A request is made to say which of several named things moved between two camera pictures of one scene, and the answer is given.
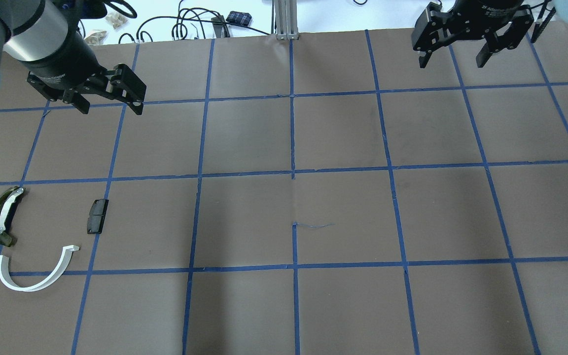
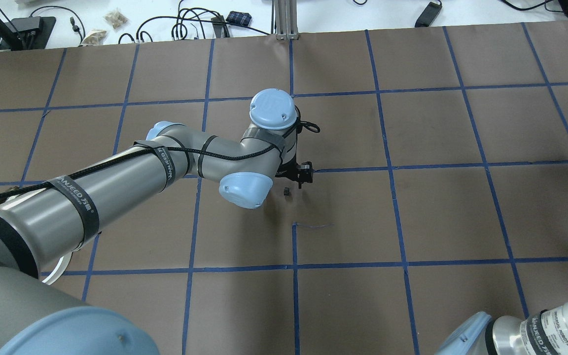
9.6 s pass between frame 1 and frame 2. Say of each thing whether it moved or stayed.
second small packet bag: stayed
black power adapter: stayed
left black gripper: moved
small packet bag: stayed
